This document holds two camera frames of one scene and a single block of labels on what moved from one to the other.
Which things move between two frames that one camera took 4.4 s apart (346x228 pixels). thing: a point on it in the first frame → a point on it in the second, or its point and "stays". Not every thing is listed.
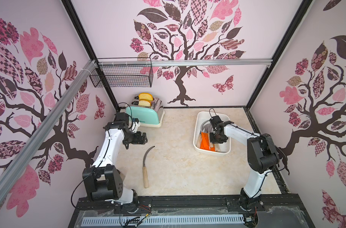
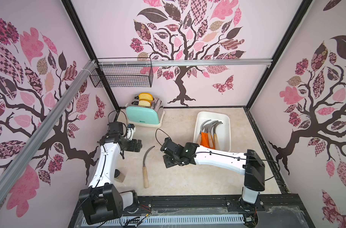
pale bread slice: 144,103 stays
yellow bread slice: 144,96 stays
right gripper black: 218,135 → 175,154
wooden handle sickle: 145,172 stays
